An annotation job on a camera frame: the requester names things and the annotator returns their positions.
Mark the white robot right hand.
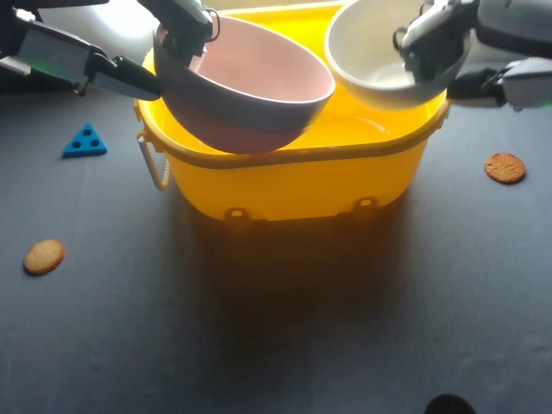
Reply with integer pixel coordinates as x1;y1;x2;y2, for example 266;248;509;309
392;0;552;112

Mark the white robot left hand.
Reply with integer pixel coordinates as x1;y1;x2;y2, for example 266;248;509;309
0;0;222;103

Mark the small white bowl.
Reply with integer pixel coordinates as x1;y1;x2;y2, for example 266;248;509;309
323;0;474;111

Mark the large pink bowl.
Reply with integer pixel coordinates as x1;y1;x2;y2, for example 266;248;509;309
153;16;336;155

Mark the yellow plastic tub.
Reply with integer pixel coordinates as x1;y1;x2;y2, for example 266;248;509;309
133;0;452;222

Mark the small triangular toy block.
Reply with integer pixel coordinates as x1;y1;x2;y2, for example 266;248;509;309
61;123;108;160

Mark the chocolate chip cookie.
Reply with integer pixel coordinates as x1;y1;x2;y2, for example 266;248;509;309
483;152;527;185

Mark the plain round cookie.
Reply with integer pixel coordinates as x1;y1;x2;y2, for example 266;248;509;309
23;239;66;277

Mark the grey table cloth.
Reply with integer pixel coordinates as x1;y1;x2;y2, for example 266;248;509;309
0;81;552;414

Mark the black round object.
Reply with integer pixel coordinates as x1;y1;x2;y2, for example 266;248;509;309
424;392;478;414

